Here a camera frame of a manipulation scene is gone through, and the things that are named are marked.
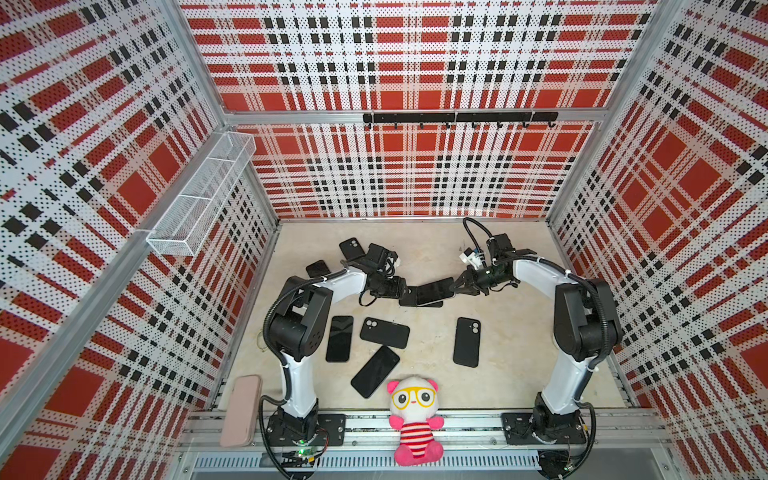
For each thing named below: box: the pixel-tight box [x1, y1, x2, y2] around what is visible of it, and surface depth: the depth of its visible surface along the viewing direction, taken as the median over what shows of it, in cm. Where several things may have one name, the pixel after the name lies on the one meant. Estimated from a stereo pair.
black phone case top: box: [339, 237, 366, 261], surface depth 117 cm
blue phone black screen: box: [350, 345, 401, 399], surface depth 85 cm
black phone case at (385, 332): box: [360, 317, 410, 349], surface depth 92 cm
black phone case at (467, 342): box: [453, 317, 481, 368], surface depth 91 cm
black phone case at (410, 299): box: [399, 286, 443, 308], surface depth 98 cm
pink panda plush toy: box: [387, 375, 445, 467], surface depth 72 cm
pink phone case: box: [220, 374, 263, 447], surface depth 76 cm
